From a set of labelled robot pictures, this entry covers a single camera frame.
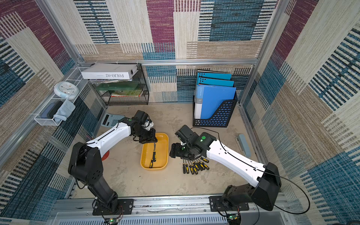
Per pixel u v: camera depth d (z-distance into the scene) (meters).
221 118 0.97
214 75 0.97
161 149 0.94
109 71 0.79
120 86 0.98
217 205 0.73
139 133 0.74
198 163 0.87
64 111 0.68
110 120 1.08
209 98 0.91
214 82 0.93
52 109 0.65
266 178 0.40
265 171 0.41
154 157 0.79
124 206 0.73
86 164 0.46
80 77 0.91
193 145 0.55
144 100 1.23
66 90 0.74
